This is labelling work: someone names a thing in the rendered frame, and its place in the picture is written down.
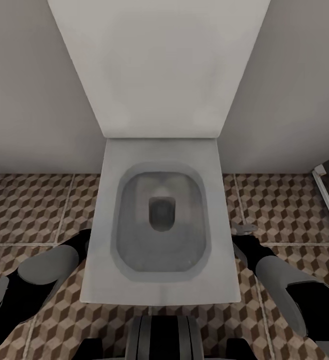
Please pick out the toilet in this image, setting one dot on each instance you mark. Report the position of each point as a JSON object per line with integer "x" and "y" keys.
{"x": 160, "y": 76}

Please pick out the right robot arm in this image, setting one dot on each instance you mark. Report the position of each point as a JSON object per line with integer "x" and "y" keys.
{"x": 302, "y": 299}

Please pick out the robot trunk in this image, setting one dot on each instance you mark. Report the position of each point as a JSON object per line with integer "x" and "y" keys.
{"x": 164, "y": 337}

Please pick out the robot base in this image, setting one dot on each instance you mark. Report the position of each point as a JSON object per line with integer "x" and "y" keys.
{"x": 237, "y": 349}

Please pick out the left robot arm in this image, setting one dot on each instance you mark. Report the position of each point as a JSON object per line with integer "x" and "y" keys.
{"x": 32, "y": 285}

